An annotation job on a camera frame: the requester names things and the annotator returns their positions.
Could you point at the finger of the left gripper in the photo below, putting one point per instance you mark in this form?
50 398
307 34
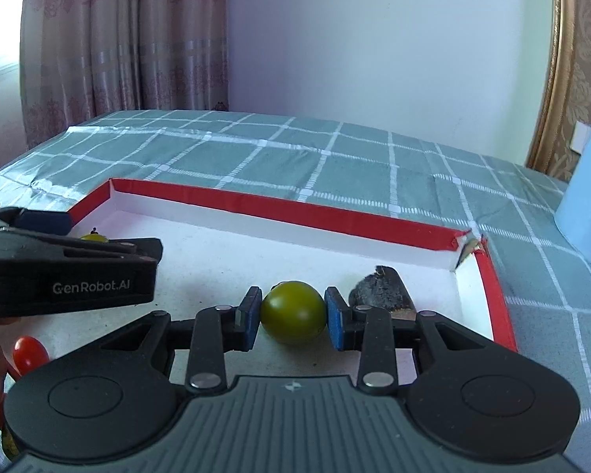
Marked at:
45 221

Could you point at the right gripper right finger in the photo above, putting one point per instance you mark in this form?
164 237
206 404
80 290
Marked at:
474 397

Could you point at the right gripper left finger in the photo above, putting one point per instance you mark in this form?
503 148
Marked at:
121 392

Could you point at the small green tomato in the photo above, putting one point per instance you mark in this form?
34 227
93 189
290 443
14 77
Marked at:
94 235

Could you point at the red cherry tomato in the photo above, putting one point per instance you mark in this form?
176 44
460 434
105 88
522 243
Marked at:
28 354

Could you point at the dark eggplant piece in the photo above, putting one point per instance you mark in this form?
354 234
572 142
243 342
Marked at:
384 289

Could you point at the green cucumber piece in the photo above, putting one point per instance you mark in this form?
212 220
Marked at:
9 447

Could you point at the green checked tablecloth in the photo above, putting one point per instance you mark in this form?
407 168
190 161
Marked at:
546 283

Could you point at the red shallow cardboard box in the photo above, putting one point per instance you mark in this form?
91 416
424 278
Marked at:
217 244

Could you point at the pink patterned curtain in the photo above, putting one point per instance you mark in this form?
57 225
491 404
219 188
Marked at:
84 58

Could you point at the gold padded headboard frame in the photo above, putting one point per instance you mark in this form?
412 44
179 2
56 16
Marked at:
566 96

